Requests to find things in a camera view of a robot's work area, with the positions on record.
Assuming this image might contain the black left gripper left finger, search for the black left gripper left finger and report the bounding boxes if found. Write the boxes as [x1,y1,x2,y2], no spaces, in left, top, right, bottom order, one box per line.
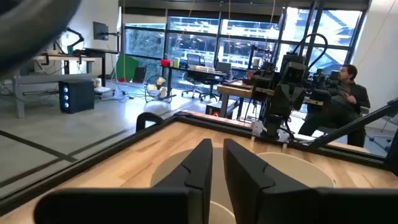
[34,138,214,224]

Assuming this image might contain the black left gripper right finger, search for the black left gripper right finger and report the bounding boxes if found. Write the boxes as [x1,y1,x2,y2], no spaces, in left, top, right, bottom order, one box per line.
[223,138,398,224]

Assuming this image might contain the white round bowl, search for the white round bowl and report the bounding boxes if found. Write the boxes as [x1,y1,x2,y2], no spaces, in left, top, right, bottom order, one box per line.
[256,151,336,189]

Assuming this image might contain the wooden workbench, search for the wooden workbench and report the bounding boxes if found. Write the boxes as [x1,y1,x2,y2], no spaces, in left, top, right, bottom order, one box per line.
[216,81,325,119]

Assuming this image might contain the person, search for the person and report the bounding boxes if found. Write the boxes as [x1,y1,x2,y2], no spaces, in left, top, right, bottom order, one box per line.
[297,63,371,147]

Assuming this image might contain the grey laptop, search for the grey laptop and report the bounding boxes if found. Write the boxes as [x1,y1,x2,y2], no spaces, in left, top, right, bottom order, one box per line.
[214,61,233,75]

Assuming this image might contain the black office chair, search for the black office chair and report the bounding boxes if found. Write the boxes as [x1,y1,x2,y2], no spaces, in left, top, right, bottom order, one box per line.
[198,70,233,103]
[181,53,203,98]

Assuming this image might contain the dark office desk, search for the dark office desk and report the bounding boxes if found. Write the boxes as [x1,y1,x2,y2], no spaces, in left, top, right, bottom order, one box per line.
[160,64,228,101]

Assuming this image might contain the round floor fan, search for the round floor fan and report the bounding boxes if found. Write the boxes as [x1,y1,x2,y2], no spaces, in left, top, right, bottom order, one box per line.
[144,74,169,103]

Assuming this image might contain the green board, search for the green board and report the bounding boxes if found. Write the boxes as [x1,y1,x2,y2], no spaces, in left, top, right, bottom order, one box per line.
[114,54,140,83]

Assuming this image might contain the black computer tower blue lights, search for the black computer tower blue lights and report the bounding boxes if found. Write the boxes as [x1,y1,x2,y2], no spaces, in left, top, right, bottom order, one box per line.
[58,80,96,114]

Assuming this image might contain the wooden desk black legs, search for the wooden desk black legs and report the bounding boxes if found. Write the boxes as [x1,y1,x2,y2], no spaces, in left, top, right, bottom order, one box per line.
[32,47,119,88]

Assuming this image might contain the black monitor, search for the black monitor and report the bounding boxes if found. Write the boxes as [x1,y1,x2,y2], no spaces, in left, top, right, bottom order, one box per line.
[92,21,109,42]

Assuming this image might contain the grey low bench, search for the grey low bench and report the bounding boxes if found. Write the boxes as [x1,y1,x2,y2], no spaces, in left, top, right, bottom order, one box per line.
[12,73,96,119]

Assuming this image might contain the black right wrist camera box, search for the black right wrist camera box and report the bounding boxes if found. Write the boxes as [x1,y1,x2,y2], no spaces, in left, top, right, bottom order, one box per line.
[280,61,309,85]

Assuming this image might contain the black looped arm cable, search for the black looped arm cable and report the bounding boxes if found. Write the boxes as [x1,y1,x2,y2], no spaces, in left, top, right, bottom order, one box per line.
[291,32,330,70]

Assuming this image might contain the black diagonal frame strut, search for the black diagonal frame strut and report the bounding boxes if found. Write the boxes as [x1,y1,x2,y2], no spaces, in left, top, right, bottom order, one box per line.
[307,98,398,151]

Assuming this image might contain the black curved handle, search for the black curved handle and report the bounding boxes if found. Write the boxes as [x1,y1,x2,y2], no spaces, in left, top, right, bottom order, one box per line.
[136,111,164,133]

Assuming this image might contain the thick black blurred cable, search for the thick black blurred cable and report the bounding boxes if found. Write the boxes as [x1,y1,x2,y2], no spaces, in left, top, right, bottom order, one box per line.
[0,0,82,74]

